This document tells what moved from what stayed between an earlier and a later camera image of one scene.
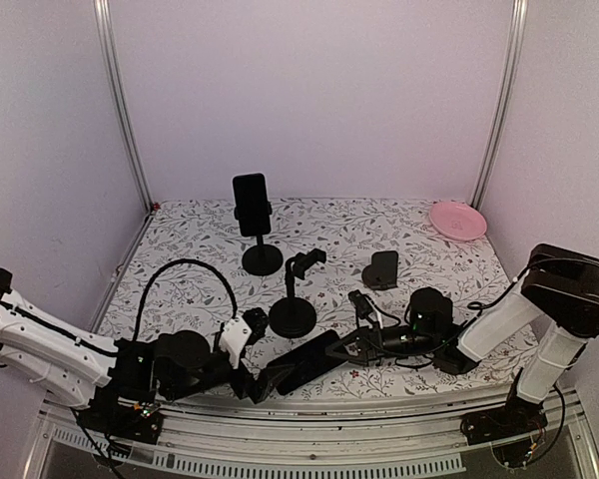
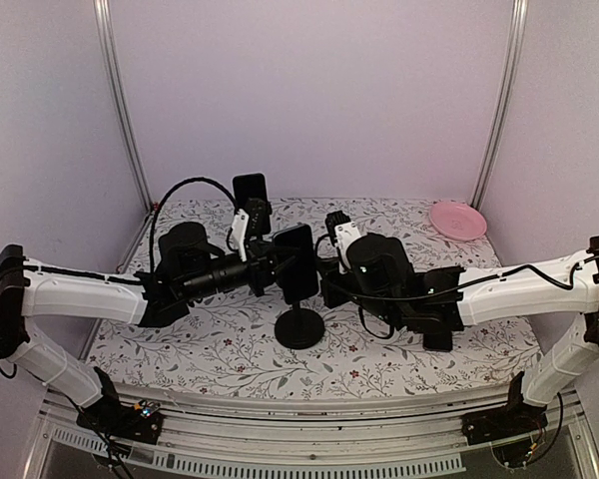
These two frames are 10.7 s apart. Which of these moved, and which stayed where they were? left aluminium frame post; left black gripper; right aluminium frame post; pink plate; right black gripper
Moved: right black gripper; left black gripper
Stayed: right aluminium frame post; pink plate; left aluminium frame post
